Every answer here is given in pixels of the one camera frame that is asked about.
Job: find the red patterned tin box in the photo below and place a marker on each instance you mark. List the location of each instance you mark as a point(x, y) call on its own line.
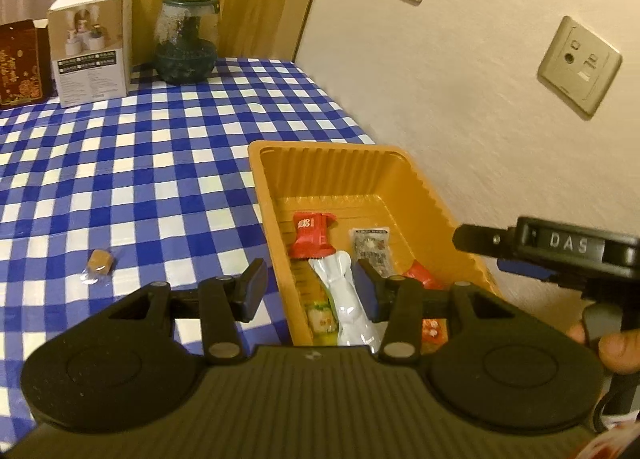
point(22, 64)

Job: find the large beige wall data plate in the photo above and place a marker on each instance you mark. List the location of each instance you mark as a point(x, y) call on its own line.
point(580, 66)

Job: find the green glass jar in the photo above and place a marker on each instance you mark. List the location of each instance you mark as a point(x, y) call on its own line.
point(185, 49)

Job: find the red and green snack packet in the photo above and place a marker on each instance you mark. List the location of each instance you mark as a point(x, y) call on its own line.
point(312, 234)

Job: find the blue white checked tablecloth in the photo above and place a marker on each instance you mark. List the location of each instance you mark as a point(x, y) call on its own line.
point(150, 149)

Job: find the small dark red snack packet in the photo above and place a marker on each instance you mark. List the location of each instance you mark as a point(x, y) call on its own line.
point(434, 331)

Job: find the small brown candy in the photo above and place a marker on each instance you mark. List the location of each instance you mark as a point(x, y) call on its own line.
point(100, 264)

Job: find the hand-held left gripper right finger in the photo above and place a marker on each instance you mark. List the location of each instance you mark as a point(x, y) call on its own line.
point(366, 289)

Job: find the orange plastic tray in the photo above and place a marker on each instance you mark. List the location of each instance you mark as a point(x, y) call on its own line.
point(325, 174)

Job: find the white cardboard box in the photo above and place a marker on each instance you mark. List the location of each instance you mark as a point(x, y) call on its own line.
point(90, 54)

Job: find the grey printed snack packet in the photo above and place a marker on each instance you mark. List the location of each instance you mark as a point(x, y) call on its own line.
point(370, 249)

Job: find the person's right hand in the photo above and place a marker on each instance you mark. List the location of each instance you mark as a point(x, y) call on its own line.
point(620, 354)

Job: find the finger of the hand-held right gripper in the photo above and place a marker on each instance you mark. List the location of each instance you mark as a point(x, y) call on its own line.
point(480, 239)
point(525, 269)

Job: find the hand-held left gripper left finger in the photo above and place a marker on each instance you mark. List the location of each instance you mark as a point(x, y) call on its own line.
point(252, 289)

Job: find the large red snack packet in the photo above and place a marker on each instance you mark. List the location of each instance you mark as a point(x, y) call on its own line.
point(422, 276)

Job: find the red printed object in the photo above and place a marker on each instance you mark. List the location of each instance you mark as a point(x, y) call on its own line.
point(615, 444)

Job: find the white long snack packet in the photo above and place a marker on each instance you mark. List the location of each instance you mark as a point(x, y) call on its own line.
point(345, 299)

